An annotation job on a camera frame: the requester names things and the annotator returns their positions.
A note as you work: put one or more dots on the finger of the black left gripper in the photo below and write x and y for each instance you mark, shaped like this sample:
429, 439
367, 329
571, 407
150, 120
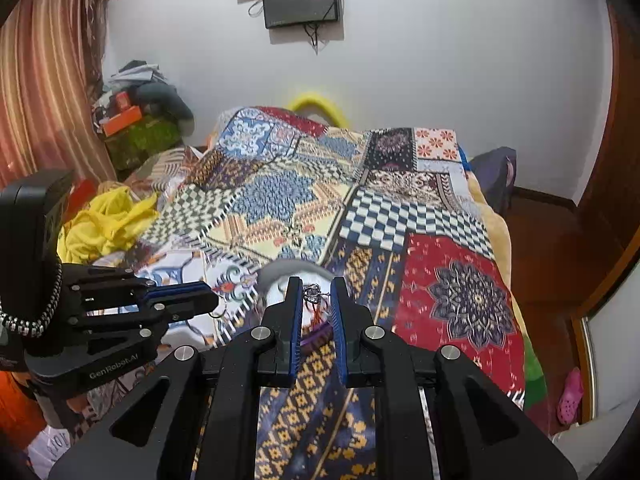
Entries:
181, 302

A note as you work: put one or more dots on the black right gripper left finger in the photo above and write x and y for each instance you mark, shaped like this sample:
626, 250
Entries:
195, 416

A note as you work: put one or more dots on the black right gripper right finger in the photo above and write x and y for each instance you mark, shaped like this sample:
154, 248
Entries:
437, 415

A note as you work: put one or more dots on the yellow cloth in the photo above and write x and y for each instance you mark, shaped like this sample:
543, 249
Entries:
111, 222

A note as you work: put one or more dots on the pink sandal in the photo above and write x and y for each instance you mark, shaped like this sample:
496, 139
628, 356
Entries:
569, 401

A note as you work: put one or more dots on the patchwork patterned bedspread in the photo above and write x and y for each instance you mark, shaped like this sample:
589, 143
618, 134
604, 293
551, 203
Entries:
396, 212

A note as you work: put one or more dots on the clutter pile with orange box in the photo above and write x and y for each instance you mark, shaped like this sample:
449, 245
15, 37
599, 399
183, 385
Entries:
140, 114

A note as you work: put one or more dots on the yellow headboard hoop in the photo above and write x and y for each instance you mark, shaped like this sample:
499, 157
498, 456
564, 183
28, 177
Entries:
317, 104

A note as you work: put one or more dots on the wooden door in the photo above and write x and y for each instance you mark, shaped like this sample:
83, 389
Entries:
610, 204

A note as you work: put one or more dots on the dark blue pillow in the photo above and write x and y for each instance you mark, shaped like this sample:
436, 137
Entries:
495, 172

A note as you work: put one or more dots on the striped pink curtain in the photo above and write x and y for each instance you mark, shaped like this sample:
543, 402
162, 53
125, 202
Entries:
51, 73

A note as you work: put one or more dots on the black box under television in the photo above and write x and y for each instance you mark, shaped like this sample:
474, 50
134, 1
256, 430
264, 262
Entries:
282, 13

